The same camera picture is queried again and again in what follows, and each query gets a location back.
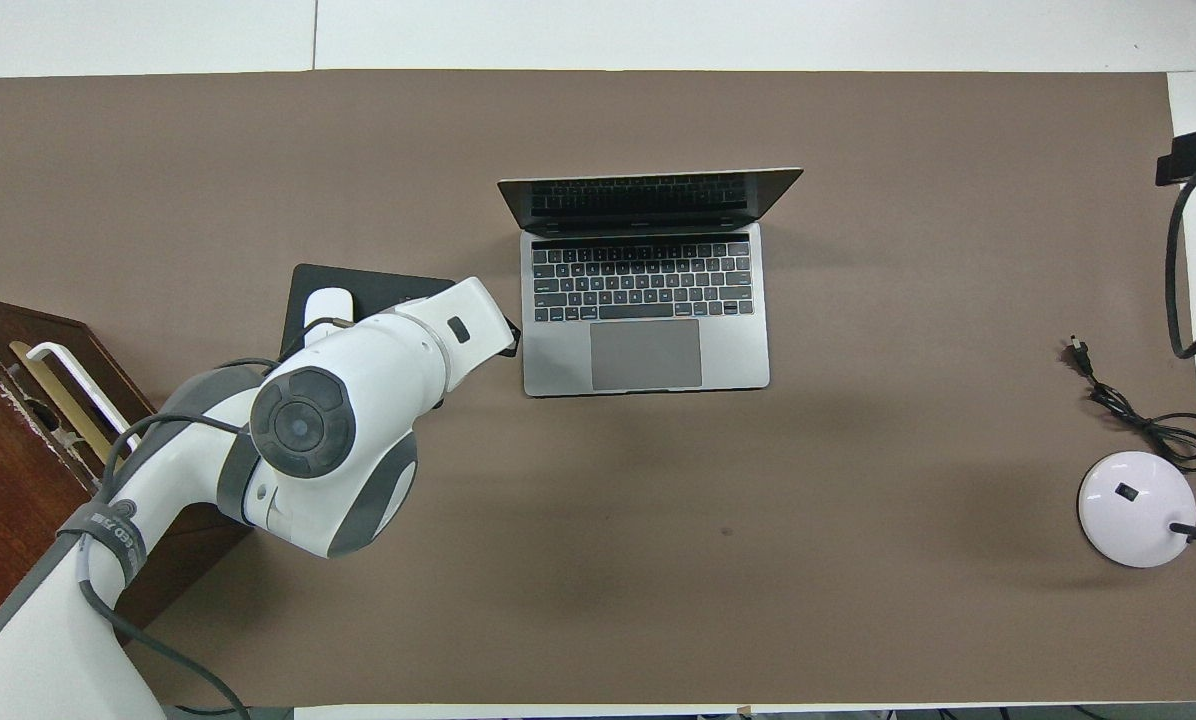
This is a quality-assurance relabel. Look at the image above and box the silver grey laptop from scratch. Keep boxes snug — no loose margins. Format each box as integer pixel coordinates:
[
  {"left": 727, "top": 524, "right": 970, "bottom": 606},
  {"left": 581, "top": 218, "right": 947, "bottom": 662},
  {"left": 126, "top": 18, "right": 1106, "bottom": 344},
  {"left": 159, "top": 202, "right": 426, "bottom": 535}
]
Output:
[{"left": 497, "top": 167, "right": 805, "bottom": 398}]

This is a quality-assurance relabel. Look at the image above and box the black mouse pad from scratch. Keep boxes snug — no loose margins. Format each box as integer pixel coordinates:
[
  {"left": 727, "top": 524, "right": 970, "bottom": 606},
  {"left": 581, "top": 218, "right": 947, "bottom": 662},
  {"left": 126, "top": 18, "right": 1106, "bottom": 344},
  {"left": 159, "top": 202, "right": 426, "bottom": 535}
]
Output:
[{"left": 280, "top": 263, "right": 459, "bottom": 346}]

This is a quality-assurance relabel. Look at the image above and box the white computer mouse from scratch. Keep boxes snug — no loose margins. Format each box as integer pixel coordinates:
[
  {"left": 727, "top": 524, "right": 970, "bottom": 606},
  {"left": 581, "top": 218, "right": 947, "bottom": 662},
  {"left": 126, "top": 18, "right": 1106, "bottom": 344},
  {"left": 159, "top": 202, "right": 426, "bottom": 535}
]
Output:
[{"left": 303, "top": 287, "right": 356, "bottom": 346}]

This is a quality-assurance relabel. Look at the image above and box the brown table mat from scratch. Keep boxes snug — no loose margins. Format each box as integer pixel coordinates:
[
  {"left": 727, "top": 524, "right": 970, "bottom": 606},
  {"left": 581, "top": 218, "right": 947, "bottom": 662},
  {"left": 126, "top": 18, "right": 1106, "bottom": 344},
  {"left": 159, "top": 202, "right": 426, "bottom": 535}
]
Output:
[{"left": 0, "top": 69, "right": 1196, "bottom": 707}]

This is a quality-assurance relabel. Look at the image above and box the dark brown wooden box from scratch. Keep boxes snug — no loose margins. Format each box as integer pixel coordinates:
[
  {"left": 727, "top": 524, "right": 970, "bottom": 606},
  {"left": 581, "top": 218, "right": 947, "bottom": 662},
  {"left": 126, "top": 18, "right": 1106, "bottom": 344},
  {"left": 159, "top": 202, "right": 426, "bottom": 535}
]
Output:
[{"left": 0, "top": 292, "right": 254, "bottom": 691}]

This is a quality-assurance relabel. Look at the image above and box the white desk lamp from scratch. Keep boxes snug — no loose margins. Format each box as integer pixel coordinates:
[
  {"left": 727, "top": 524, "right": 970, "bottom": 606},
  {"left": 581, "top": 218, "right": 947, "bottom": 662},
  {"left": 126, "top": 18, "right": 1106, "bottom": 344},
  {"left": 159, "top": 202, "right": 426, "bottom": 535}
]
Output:
[{"left": 1077, "top": 387, "right": 1196, "bottom": 569}]

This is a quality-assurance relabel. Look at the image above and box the white box handle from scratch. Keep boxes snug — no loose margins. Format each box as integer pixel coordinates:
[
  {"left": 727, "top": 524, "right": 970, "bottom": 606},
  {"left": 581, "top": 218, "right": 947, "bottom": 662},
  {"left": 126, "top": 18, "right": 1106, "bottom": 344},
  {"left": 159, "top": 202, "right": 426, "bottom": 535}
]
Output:
[{"left": 26, "top": 342, "right": 139, "bottom": 451}]

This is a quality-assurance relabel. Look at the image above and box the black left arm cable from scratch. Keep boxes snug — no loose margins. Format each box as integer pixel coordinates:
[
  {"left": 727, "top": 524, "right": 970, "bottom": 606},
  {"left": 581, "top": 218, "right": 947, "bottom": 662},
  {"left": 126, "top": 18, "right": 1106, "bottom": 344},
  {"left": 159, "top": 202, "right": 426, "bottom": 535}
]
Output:
[{"left": 76, "top": 318, "right": 354, "bottom": 720}]

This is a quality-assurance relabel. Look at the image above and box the black lamp power cable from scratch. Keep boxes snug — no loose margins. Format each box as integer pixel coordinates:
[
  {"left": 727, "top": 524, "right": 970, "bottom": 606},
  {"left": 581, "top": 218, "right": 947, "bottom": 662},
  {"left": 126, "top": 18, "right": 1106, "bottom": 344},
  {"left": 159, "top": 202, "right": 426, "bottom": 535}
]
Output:
[{"left": 1063, "top": 336, "right": 1196, "bottom": 474}]

